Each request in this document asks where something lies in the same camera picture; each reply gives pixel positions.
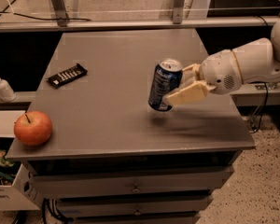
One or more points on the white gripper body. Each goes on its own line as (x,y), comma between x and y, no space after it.
(219,71)

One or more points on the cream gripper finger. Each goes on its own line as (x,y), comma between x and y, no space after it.
(194,92)
(190,74)

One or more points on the blue pepsi can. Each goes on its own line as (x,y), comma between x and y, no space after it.
(167,76)

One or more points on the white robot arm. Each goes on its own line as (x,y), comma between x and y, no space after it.
(259,61)

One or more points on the red apple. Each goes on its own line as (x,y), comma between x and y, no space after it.
(33,128)

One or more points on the grey drawer cabinet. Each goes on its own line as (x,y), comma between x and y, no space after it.
(111,159)

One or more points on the black snack bar packet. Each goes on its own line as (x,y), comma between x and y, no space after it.
(66,76)

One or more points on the white pump bottle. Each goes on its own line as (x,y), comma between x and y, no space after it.
(7,94)

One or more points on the white cardboard box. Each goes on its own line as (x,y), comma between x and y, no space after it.
(17,194)

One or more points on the metal frame rail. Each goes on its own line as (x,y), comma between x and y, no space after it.
(48,26)

